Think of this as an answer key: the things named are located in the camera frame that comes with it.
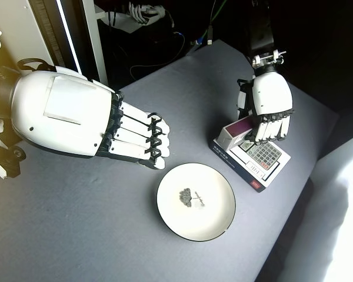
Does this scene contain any white metal frame stand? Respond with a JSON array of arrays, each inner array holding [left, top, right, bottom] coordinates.
[[0, 0, 109, 86]]

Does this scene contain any white plate with leaf print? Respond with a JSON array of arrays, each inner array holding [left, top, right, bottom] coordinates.
[[156, 163, 237, 242]]

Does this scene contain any green cable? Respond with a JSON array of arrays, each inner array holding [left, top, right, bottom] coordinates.
[[199, 0, 229, 42]]

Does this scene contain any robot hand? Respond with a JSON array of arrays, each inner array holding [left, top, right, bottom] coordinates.
[[11, 66, 171, 170], [236, 68, 295, 145]]

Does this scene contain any white spare hand model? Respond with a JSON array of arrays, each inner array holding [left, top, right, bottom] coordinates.
[[128, 1, 167, 26]]

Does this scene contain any thin black cable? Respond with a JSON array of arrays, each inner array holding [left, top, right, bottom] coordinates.
[[129, 31, 186, 80]]

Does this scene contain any purple and white small box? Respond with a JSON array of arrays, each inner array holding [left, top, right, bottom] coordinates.
[[216, 116, 255, 149]]

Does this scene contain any grey table cloth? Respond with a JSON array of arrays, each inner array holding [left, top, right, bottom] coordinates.
[[0, 39, 341, 282]]

